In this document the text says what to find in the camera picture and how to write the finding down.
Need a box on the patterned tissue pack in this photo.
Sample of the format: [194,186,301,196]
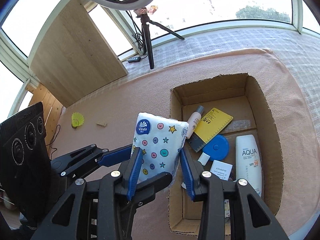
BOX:
[132,113,189,183]

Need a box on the white bottle grey cap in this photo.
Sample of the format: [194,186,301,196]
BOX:
[186,105,204,139]

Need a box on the patterned lighter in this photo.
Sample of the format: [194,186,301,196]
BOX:
[224,199,231,218]

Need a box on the green white tube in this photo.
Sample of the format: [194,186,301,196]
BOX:
[197,152,210,166]

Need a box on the white power adapter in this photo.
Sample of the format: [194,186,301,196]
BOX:
[210,160,233,180]

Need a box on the yellow shuttlecock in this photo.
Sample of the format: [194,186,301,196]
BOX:
[71,112,85,128]

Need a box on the wooden clothespin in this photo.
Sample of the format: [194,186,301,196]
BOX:
[96,122,107,127]

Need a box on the white AQUA sunscreen tube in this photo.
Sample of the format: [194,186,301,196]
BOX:
[235,134,262,197]

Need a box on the blue round tape measure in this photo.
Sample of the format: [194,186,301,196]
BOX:
[202,134,229,161]

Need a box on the cardboard box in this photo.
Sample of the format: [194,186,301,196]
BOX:
[169,74,287,239]

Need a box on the yellow black ruler card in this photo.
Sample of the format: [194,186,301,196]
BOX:
[188,108,233,152]

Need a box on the wooden board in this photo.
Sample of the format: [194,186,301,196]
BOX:
[28,0,128,107]

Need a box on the black tripod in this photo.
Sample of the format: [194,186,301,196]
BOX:
[134,8,184,69]

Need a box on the white checkered cloth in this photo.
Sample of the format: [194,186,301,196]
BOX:
[120,26,320,136]

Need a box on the black cable remote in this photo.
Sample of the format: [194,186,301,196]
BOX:
[127,56,142,63]

